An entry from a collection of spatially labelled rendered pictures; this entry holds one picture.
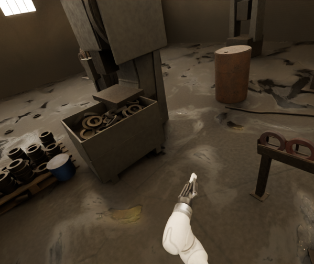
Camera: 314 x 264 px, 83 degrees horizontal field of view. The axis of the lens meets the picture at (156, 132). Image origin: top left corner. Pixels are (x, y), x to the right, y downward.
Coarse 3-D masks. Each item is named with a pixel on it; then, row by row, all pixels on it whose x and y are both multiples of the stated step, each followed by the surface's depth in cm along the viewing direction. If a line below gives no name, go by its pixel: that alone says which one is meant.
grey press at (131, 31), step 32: (64, 0) 200; (96, 0) 163; (128, 0) 181; (96, 32) 194; (128, 32) 191; (160, 32) 220; (96, 64) 236; (128, 64) 248; (160, 64) 270; (96, 96) 266; (128, 96) 239; (160, 96) 290
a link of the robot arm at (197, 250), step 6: (198, 240) 84; (192, 246) 80; (198, 246) 81; (180, 252) 81; (186, 252) 80; (192, 252) 79; (198, 252) 78; (204, 252) 80; (186, 258) 79; (192, 258) 77; (198, 258) 77; (204, 258) 78
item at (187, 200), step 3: (186, 192) 98; (189, 192) 95; (189, 195) 93; (180, 198) 92; (183, 198) 91; (186, 198) 91; (189, 198) 92; (192, 198) 92; (180, 201) 90; (183, 201) 89; (186, 201) 89; (189, 201) 90; (189, 204) 89; (192, 204) 91
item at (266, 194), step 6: (264, 156) 146; (264, 162) 149; (270, 162) 150; (264, 168) 152; (258, 174) 160; (264, 174) 155; (258, 180) 163; (264, 180) 158; (258, 186) 167; (264, 186) 165; (252, 192) 177; (258, 192) 171; (264, 192) 172; (258, 198) 171; (264, 198) 170
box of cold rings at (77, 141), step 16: (80, 112) 245; (96, 112) 260; (112, 112) 229; (128, 112) 226; (144, 112) 214; (80, 128) 250; (96, 128) 240; (112, 128) 194; (128, 128) 207; (144, 128) 223; (160, 128) 241; (80, 144) 185; (96, 144) 188; (112, 144) 200; (128, 144) 215; (144, 144) 232; (160, 144) 253; (96, 160) 193; (112, 160) 207; (128, 160) 223; (112, 176) 215
